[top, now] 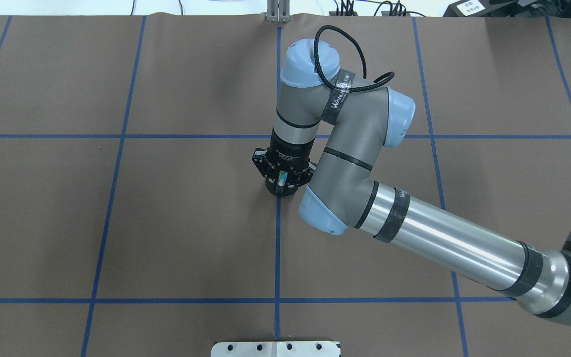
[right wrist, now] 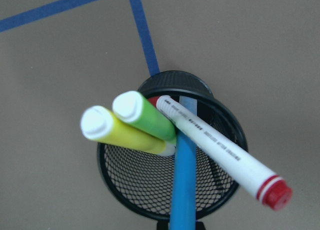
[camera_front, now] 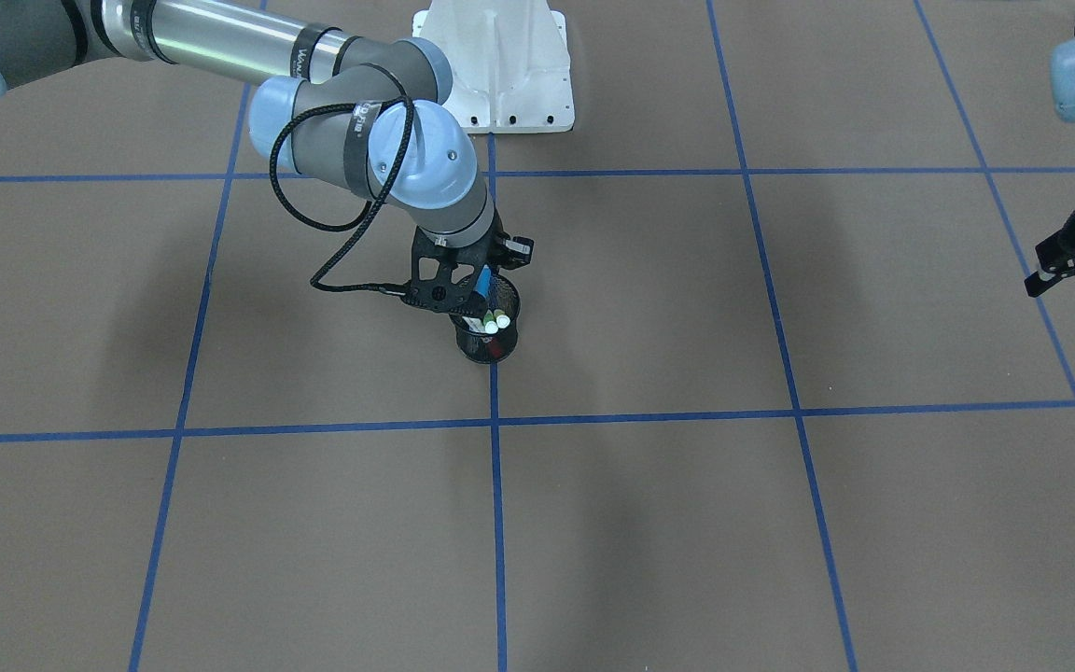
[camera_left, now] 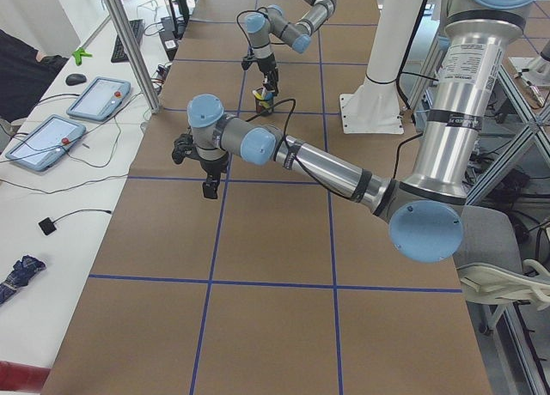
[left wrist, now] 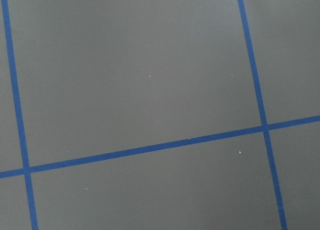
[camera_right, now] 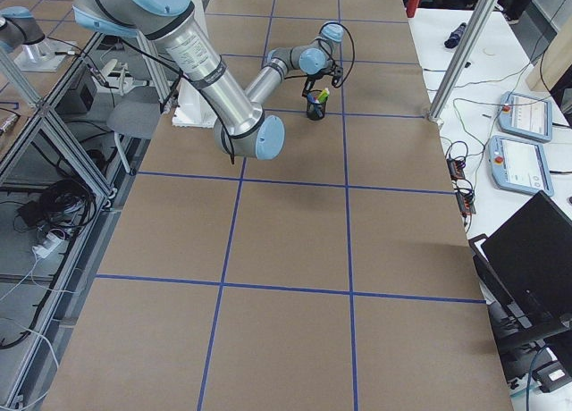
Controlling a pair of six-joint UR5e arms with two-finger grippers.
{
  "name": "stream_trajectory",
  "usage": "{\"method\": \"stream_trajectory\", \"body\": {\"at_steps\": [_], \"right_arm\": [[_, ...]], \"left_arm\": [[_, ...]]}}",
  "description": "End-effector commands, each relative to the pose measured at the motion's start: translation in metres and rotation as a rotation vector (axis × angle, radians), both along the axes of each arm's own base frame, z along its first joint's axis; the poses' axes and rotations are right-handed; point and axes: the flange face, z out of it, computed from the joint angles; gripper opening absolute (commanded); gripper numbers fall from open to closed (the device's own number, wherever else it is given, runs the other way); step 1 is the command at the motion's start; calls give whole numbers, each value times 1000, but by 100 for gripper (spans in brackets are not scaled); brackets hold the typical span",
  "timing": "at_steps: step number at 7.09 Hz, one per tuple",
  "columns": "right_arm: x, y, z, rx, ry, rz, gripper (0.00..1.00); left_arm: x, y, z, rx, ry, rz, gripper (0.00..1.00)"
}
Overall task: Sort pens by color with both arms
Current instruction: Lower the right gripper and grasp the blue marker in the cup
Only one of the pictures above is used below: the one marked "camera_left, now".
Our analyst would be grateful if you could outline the black keyboard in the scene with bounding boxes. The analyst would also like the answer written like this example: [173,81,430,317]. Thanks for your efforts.
[110,19,145,64]

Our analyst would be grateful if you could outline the grey office chair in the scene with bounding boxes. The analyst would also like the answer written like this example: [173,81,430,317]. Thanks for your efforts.
[453,205,549,335]

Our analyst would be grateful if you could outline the near teach pendant tablet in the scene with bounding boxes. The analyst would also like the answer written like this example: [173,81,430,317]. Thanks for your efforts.
[6,115,87,172]

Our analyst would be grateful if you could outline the aluminium frame post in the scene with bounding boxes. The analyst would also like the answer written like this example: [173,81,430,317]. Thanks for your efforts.
[103,0,161,114]

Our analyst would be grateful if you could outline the green clamp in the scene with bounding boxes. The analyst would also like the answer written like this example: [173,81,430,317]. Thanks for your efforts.
[71,47,93,66]

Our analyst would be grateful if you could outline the black computer mouse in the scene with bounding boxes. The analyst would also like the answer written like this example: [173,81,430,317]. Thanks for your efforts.
[65,73,87,86]

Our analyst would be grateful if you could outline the far teach pendant tablet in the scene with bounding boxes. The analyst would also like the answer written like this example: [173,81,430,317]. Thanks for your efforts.
[66,76,131,122]

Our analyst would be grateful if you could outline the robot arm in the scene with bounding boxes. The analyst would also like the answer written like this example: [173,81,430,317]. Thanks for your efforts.
[172,0,535,262]
[241,0,337,100]

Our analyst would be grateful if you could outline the folded blue umbrella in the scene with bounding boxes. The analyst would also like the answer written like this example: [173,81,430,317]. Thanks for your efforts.
[1,255,46,305]

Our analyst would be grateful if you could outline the black mesh pen cup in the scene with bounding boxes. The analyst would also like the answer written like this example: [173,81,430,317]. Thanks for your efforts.
[253,89,274,116]

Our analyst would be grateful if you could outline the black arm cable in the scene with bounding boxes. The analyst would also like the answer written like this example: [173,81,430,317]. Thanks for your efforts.
[244,98,370,198]
[235,8,271,65]

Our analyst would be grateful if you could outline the small black square device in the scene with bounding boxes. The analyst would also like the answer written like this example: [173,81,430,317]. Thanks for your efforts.
[38,217,57,236]

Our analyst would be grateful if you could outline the teach pendant tablet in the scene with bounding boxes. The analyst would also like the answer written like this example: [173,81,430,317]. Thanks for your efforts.
[66,76,131,122]
[6,115,87,172]

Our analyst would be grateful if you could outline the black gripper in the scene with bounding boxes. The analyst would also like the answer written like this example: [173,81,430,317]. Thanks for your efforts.
[241,53,278,94]
[172,133,229,199]

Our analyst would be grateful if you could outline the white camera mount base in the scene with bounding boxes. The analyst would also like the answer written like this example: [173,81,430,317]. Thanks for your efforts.
[339,79,404,135]

